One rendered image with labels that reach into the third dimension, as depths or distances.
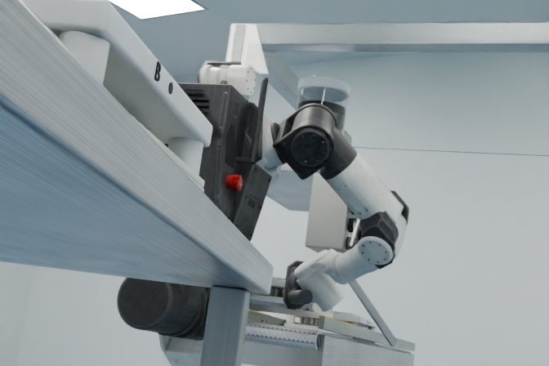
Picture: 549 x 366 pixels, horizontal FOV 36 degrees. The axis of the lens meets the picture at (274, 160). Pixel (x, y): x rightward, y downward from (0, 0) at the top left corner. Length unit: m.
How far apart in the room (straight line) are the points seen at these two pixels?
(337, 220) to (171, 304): 0.76
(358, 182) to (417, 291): 3.95
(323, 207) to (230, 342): 1.33
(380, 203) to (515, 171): 3.84
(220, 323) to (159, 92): 0.45
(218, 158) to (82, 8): 1.18
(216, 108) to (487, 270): 4.03
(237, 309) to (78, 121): 0.64
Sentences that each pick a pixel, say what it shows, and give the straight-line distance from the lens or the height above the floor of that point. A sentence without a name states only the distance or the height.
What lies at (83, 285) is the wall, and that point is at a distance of 7.53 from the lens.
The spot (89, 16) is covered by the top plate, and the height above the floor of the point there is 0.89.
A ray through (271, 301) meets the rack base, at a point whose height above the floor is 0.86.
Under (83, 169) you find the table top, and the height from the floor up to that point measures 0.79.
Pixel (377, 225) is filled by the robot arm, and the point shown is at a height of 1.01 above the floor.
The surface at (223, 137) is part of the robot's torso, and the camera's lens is 1.63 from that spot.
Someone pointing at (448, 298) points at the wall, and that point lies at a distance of 5.60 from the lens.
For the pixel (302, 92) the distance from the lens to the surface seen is 2.28.
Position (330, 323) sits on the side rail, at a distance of 2.28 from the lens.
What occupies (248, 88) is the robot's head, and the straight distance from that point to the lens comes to 1.87.
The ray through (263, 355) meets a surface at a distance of 2.29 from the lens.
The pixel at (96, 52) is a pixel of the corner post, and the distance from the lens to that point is 0.46.
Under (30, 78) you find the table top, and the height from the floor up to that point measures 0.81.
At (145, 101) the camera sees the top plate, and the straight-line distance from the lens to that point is 0.57.
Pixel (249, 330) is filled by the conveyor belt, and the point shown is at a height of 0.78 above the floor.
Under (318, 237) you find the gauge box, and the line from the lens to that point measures 2.24.
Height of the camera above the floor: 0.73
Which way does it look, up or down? 13 degrees up
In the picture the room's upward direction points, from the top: 8 degrees clockwise
